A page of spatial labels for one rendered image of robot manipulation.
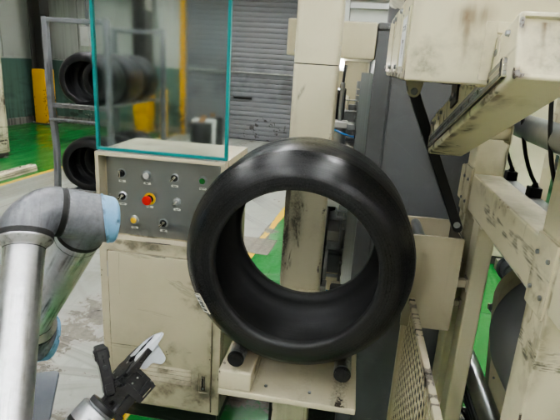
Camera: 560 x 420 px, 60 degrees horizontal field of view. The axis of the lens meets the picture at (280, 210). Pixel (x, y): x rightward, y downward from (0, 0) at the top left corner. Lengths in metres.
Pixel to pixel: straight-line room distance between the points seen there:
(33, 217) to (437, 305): 1.12
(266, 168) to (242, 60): 9.66
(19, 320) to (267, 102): 9.73
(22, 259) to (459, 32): 0.94
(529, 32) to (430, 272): 0.90
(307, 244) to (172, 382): 1.11
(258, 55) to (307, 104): 9.19
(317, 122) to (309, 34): 0.25
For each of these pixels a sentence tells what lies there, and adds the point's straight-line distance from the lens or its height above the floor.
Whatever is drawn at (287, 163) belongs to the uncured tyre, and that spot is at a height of 1.43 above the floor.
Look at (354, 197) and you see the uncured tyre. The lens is 1.11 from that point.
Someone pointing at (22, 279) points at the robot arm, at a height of 1.19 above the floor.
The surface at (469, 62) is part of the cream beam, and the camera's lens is 0.86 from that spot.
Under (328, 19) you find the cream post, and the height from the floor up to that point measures 1.78.
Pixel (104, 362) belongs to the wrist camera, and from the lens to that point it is 1.23.
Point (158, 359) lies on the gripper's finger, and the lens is 1.26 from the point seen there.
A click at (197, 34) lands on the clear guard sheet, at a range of 1.95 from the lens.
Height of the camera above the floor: 1.65
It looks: 17 degrees down
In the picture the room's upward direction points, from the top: 4 degrees clockwise
